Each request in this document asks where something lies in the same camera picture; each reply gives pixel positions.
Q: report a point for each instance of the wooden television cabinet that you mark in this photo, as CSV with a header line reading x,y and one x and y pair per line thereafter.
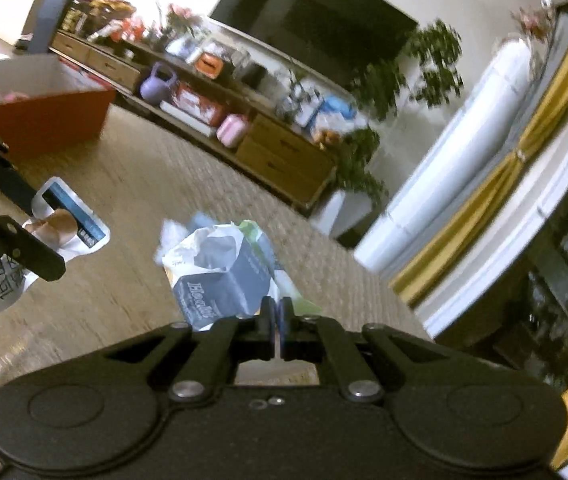
x,y
284,160

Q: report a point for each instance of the crumpled white blue wrapper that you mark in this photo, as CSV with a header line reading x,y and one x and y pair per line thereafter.
x,y
173,232

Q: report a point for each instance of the tall green potted plant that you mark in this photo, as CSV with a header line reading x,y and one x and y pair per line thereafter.
x,y
414,75

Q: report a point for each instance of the orange figure toy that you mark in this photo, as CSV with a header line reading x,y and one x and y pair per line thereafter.
x,y
128,30

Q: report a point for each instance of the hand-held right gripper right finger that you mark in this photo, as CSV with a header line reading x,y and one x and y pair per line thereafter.
x,y
285,317

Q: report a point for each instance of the grey curtain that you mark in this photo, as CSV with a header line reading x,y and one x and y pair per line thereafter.
x,y
554,60

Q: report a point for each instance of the blue bag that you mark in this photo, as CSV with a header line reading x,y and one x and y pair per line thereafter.
x,y
334,107

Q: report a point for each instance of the pink flowers in vase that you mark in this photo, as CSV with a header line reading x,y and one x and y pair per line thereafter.
x,y
178,20

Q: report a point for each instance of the black cylinder speaker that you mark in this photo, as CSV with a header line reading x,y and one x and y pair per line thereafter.
x,y
251,76

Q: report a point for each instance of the pink container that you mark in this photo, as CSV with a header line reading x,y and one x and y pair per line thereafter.
x,y
233,131

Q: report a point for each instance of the desktop with patterned tablecloth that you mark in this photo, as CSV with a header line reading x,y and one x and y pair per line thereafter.
x,y
163,175

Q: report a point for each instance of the glass sliding door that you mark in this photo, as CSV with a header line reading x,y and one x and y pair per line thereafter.
x,y
564,160

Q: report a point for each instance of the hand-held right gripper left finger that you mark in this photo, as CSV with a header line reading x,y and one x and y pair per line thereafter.
x,y
268,317

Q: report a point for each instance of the green white wrapper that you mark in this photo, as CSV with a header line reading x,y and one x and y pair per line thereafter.
x,y
294,300

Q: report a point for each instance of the grey blue soft pack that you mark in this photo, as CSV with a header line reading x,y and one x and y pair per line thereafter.
x,y
223,280

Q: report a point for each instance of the yellow curtain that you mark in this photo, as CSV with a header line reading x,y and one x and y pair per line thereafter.
x,y
489,200

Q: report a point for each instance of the white standing air conditioner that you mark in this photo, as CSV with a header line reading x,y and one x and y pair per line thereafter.
x,y
449,160

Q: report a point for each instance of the red white box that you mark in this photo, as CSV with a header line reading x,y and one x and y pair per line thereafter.
x,y
198,105

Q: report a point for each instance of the orange cardboard shoe box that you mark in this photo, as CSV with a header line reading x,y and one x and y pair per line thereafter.
x,y
53,120

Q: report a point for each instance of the black wall television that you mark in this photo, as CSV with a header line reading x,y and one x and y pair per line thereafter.
x,y
314,15

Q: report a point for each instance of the brown toy bear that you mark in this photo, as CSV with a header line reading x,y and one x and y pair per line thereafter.
x,y
328,138

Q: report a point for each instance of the small plant in glass vase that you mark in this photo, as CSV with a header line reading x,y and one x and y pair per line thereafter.
x,y
294,97

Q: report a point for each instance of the flower decoration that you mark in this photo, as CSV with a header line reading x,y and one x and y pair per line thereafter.
x,y
534,17

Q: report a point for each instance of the white plastic bag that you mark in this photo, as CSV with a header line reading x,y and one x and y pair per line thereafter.
x,y
351,122

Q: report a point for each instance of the white snack packet bread picture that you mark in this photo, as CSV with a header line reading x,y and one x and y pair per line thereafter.
x,y
78,230

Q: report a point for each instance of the purple kettlebell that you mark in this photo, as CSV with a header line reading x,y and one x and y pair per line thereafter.
x,y
156,87

